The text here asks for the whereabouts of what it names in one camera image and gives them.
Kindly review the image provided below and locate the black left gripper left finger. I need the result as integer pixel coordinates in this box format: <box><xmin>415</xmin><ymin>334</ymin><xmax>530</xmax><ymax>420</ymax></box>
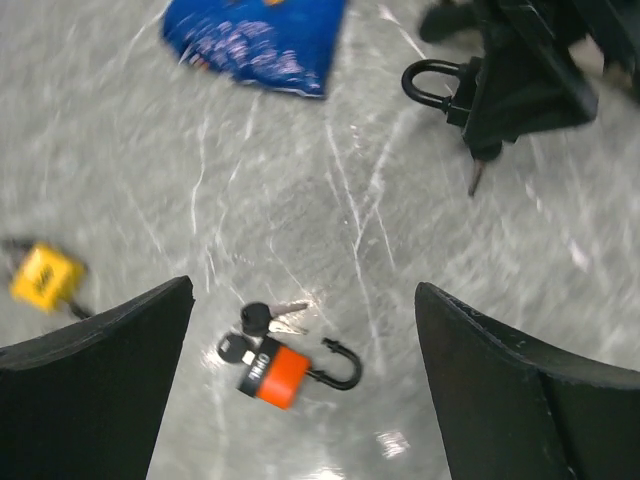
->
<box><xmin>1</xmin><ymin>276</ymin><xmax>195</xmax><ymax>479</ymax></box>

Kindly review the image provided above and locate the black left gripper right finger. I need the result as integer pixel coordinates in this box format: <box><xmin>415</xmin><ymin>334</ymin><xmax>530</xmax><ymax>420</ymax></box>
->
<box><xmin>415</xmin><ymin>282</ymin><xmax>639</xmax><ymax>480</ymax></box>

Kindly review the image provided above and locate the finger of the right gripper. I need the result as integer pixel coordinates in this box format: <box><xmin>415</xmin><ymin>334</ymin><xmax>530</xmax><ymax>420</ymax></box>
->
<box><xmin>463</xmin><ymin>1</ymin><xmax>598</xmax><ymax>148</ymax></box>

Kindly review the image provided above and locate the black padlock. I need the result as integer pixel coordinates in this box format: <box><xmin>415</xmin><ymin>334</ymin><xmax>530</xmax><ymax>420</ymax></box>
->
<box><xmin>401</xmin><ymin>57</ymin><xmax>482</xmax><ymax>129</ymax></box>

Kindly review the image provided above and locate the orange padlock key bunch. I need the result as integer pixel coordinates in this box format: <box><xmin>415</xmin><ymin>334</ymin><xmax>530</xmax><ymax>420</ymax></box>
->
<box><xmin>216</xmin><ymin>302</ymin><xmax>308</xmax><ymax>365</ymax></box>

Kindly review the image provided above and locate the orange padlock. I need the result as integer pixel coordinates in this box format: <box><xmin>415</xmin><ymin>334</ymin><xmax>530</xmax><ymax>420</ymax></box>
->
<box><xmin>237</xmin><ymin>337</ymin><xmax>363</xmax><ymax>410</ymax></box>

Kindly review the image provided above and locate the black padlock key bunch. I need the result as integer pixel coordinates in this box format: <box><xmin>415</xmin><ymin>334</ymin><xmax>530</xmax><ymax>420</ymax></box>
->
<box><xmin>467</xmin><ymin>142</ymin><xmax>503</xmax><ymax>198</ymax></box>

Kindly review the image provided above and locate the blue Doritos chip bag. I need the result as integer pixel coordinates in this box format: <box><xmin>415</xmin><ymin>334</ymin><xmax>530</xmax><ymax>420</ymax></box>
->
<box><xmin>161</xmin><ymin>0</ymin><xmax>348</xmax><ymax>99</ymax></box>

